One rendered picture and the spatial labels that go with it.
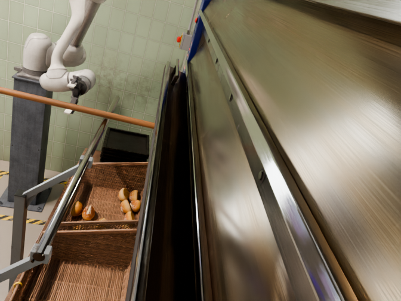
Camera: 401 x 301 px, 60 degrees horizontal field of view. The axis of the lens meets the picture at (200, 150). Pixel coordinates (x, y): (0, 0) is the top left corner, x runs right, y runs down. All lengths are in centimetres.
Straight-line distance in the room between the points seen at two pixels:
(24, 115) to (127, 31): 96
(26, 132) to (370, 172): 251
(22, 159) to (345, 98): 257
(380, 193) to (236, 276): 30
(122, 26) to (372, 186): 263
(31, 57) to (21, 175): 88
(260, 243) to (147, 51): 244
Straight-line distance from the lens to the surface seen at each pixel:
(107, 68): 292
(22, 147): 275
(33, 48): 249
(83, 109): 171
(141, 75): 289
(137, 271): 61
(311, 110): 42
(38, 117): 261
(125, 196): 212
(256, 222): 55
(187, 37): 246
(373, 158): 31
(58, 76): 207
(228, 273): 56
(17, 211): 158
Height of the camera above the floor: 188
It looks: 25 degrees down
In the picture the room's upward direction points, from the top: 18 degrees clockwise
